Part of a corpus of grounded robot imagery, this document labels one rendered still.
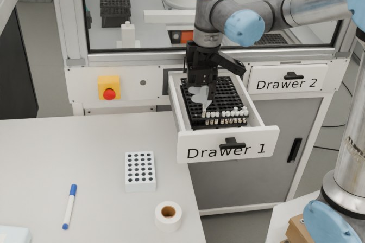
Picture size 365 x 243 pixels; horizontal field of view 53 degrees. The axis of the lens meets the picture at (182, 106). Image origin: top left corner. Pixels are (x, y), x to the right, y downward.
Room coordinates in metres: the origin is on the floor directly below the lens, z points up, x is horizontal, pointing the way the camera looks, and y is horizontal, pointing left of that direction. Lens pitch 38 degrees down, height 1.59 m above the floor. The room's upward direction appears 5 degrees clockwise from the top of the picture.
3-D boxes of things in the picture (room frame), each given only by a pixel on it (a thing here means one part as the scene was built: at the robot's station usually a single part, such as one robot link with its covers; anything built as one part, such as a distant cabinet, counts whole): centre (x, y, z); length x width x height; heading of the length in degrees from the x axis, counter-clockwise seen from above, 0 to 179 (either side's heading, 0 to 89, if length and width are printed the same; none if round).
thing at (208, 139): (0.76, -0.14, 0.87); 0.29 x 0.02 x 0.11; 102
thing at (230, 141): (0.74, -0.14, 0.91); 0.07 x 0.04 x 0.01; 102
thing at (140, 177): (0.72, 0.11, 0.78); 0.12 x 0.08 x 0.04; 10
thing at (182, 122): (0.97, -0.09, 0.86); 0.40 x 0.26 x 0.06; 12
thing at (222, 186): (1.56, -0.02, 0.40); 1.03 x 0.95 x 0.80; 102
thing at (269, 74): (1.14, -0.38, 0.87); 0.29 x 0.02 x 0.11; 102
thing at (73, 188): (0.59, 0.28, 0.77); 0.14 x 0.02 x 0.02; 6
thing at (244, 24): (0.77, -0.12, 1.25); 0.11 x 0.11 x 0.08; 33
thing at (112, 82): (0.99, 0.25, 0.88); 0.07 x 0.05 x 0.07; 102
